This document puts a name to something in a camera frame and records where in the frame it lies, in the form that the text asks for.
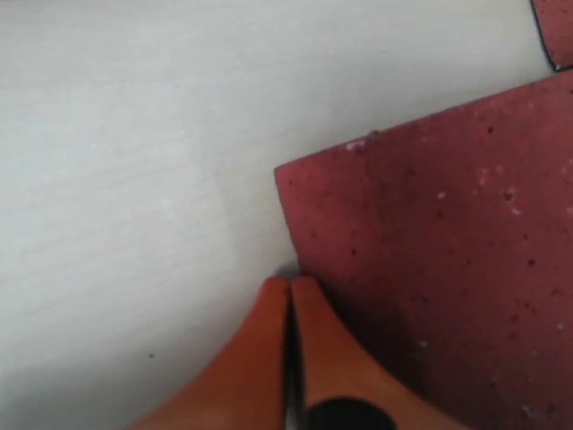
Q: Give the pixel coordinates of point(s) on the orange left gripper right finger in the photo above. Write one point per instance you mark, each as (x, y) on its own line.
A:
(343, 386)

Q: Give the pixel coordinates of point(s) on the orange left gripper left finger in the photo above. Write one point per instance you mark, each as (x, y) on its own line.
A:
(244, 385)

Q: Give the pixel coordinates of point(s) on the scratched red brick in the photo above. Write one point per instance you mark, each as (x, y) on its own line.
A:
(445, 244)

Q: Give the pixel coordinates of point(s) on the front left red brick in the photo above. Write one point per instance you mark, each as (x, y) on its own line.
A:
(554, 21)

